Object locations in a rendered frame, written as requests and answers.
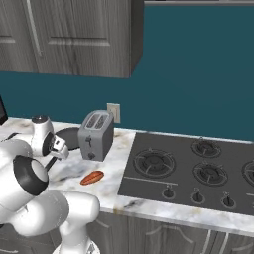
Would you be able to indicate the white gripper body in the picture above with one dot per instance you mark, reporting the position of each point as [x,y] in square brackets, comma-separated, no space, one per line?
[61,152]

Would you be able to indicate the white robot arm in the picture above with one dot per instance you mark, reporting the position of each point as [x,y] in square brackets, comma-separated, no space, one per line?
[39,211]

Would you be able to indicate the black frying pan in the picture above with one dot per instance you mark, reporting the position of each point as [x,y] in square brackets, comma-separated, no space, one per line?
[69,137]

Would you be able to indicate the grey two-slot toaster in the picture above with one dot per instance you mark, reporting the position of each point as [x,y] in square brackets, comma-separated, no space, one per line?
[96,139]

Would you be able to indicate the black appliance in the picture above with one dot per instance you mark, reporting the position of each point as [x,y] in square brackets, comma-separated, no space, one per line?
[2,110]

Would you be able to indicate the grey wood base cupboard door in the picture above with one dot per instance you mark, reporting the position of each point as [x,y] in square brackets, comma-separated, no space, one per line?
[109,236]
[168,238]
[239,244]
[20,243]

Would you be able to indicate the black hob knob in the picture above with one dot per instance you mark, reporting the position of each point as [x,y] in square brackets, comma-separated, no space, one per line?
[197,197]
[168,193]
[227,201]

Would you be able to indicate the dark grey gas hob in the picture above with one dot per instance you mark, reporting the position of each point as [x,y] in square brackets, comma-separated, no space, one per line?
[185,185]

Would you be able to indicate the grey extractor hood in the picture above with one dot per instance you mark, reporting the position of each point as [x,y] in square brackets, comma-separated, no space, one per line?
[198,2]

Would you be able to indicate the white wall outlet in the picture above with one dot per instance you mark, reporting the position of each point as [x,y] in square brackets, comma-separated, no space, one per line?
[114,112]

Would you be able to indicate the grey wood wall cupboard door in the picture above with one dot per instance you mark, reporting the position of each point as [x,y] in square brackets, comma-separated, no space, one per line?
[86,49]
[15,49]

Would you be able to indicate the grey wall cupboard side panel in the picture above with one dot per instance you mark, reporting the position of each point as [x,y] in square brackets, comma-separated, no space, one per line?
[137,33]

